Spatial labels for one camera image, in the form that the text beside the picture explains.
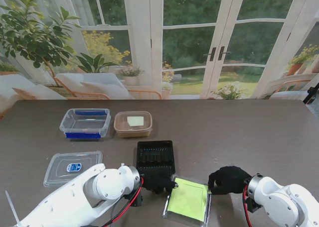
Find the large clear lid blue sticker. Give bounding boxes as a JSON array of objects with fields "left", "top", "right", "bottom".
[{"left": 43, "top": 150, "right": 103, "bottom": 189}]

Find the black plastic container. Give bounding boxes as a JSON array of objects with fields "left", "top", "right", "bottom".
[{"left": 136, "top": 140, "right": 176, "bottom": 182}]

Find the clear container with blue clips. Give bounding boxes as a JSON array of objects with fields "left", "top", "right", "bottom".
[{"left": 59, "top": 108, "right": 112, "bottom": 140}]

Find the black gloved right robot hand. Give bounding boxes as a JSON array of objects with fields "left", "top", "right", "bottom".
[{"left": 208, "top": 166, "right": 252, "bottom": 195}]

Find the red cable on left arm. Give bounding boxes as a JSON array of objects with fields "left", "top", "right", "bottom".
[{"left": 104, "top": 177, "right": 146, "bottom": 227}]

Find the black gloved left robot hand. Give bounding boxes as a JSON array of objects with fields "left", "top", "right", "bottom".
[{"left": 141, "top": 171, "right": 179, "bottom": 195}]

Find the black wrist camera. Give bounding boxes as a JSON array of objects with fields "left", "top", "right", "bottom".
[
  {"left": 245, "top": 197, "right": 263, "bottom": 214},
  {"left": 126, "top": 192, "right": 144, "bottom": 208}
]

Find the black tripod stand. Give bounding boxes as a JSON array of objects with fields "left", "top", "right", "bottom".
[{"left": 303, "top": 87, "right": 319, "bottom": 105}]

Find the brown translucent container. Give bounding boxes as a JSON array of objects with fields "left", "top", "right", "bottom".
[{"left": 114, "top": 111, "right": 153, "bottom": 138}]

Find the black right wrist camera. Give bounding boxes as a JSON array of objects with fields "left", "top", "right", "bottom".
[{"left": 245, "top": 197, "right": 263, "bottom": 214}]

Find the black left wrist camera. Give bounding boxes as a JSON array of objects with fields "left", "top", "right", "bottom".
[{"left": 126, "top": 192, "right": 144, "bottom": 208}]

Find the clear lid with green sheet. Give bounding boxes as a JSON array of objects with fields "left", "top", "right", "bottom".
[{"left": 162, "top": 175, "right": 212, "bottom": 227}]

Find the small clear lid white label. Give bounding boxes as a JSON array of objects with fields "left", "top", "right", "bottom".
[{"left": 114, "top": 111, "right": 153, "bottom": 132}]

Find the red cable on right arm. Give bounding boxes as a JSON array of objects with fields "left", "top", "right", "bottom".
[{"left": 243, "top": 183, "right": 254, "bottom": 227}]

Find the red cable on arm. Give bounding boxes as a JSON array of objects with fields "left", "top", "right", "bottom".
[
  {"left": 104, "top": 177, "right": 146, "bottom": 227},
  {"left": 243, "top": 183, "right": 254, "bottom": 227}
]

